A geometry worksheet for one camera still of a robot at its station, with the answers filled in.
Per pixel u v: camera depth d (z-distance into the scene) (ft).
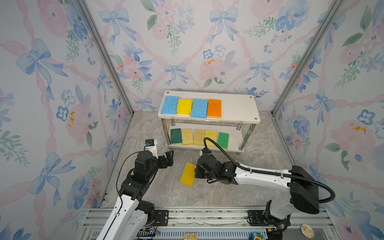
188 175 2.67
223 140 3.10
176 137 3.13
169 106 2.44
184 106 2.40
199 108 2.40
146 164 1.77
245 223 2.36
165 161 2.18
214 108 2.39
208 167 1.99
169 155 2.22
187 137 3.12
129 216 1.58
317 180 2.67
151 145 2.09
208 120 2.35
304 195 1.37
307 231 2.32
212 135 3.20
